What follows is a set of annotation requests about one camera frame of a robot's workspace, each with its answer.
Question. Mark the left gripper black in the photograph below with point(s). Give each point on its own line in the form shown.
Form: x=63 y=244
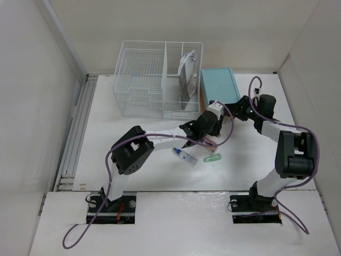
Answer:
x=217 y=127

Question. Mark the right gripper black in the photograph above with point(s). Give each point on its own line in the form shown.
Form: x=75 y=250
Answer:
x=236 y=109

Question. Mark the pink cap clear tube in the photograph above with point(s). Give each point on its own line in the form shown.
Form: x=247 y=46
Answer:
x=210 y=145

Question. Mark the teal orange drawer box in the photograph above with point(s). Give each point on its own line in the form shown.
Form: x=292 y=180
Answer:
x=217 y=84

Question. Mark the grey setup guide booklet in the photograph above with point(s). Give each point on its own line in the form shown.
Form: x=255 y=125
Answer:
x=186 y=83

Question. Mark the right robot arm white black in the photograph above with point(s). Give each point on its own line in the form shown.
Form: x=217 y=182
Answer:
x=296 y=157

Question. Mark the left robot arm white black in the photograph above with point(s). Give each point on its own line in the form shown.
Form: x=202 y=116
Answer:
x=131 y=151

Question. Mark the green translucent capsule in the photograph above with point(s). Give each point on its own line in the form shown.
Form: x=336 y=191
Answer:
x=212 y=158

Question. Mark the blue cap spray bottle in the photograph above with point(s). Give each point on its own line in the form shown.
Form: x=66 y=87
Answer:
x=185 y=156

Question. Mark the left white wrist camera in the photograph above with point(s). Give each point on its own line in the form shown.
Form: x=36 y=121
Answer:
x=217 y=109

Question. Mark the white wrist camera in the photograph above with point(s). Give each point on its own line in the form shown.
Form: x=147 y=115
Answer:
x=217 y=109
x=257 y=93

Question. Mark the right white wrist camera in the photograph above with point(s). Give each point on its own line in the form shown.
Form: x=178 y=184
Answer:
x=257 y=93

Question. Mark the white wire desk organizer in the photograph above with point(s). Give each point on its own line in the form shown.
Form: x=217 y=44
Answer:
x=146 y=82

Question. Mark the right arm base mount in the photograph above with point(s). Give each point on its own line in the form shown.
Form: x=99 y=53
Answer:
x=253 y=208

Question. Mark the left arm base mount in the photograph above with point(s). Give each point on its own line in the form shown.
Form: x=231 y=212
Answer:
x=118 y=212

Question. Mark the aluminium rail frame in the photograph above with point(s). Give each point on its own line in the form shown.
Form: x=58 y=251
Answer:
x=66 y=171

